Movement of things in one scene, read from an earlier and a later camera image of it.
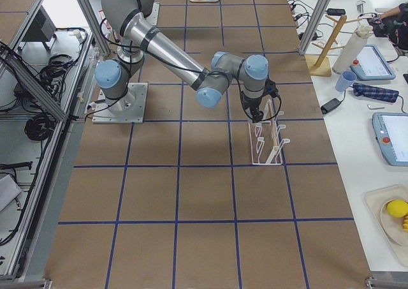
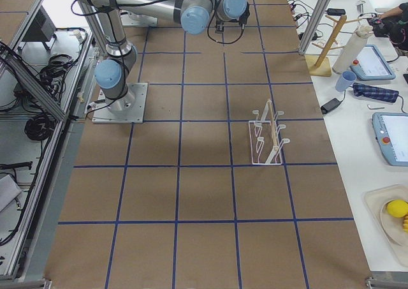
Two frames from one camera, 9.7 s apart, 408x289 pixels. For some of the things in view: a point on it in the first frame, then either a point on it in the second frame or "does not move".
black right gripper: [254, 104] → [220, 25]
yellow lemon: [397, 208] does not move
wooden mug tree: [320, 66] does not move
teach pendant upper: [371, 65] does not move
